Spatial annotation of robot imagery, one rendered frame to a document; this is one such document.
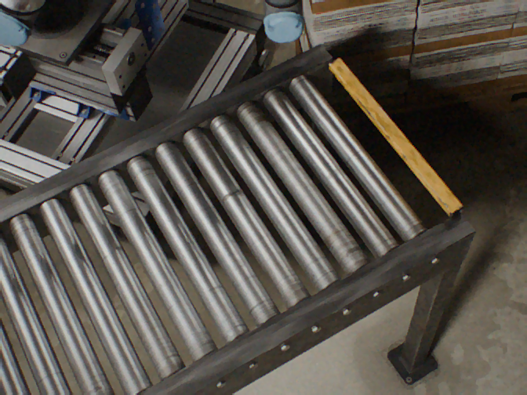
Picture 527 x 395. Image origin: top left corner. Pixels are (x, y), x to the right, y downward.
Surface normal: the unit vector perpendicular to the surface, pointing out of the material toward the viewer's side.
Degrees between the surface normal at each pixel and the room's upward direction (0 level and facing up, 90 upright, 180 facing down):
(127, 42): 0
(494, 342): 0
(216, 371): 0
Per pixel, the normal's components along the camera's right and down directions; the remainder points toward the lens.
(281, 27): 0.01, 0.87
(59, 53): -0.07, -0.50
